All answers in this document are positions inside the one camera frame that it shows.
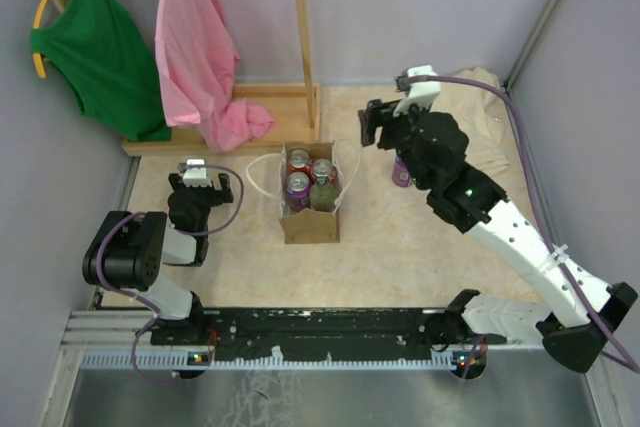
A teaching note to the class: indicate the pink t-shirt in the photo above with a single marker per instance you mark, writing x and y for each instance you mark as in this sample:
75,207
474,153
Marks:
196,59

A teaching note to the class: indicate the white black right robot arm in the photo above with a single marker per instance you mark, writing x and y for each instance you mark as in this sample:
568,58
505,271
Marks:
577,312

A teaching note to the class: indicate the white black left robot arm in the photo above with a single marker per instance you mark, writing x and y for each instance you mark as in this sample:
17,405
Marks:
129,250

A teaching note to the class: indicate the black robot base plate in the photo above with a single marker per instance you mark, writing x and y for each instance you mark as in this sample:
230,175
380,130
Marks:
382,334

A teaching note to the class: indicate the beige folded cloth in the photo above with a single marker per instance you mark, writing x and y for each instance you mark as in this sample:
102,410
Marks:
481,115

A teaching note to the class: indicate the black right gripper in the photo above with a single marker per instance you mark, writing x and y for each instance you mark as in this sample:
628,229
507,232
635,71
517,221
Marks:
386,120

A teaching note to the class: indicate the wooden clothes rack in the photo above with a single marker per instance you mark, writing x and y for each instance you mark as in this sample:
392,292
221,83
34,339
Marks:
178,92

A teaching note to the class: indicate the aluminium frame rail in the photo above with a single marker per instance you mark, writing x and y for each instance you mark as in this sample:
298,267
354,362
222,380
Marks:
119,340

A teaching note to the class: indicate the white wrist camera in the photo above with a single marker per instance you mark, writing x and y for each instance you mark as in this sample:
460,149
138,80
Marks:
420,93
194,173

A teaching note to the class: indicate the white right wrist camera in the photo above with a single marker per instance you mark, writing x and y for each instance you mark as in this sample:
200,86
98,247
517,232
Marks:
420,93

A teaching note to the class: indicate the purple Fanta soda can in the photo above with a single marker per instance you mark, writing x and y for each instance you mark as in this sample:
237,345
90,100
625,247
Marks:
401,176

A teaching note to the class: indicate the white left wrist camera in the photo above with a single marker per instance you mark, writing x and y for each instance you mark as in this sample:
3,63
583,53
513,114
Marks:
194,173

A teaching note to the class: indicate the green-capped Chang soda bottle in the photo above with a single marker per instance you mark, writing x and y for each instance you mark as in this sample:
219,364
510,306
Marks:
322,195

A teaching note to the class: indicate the green tank top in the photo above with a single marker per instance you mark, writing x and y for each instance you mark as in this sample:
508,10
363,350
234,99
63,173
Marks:
97,48

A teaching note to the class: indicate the red coke can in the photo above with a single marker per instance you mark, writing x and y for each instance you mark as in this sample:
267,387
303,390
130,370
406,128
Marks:
323,168
298,161

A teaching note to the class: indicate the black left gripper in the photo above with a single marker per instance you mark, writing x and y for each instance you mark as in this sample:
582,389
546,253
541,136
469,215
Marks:
220,196

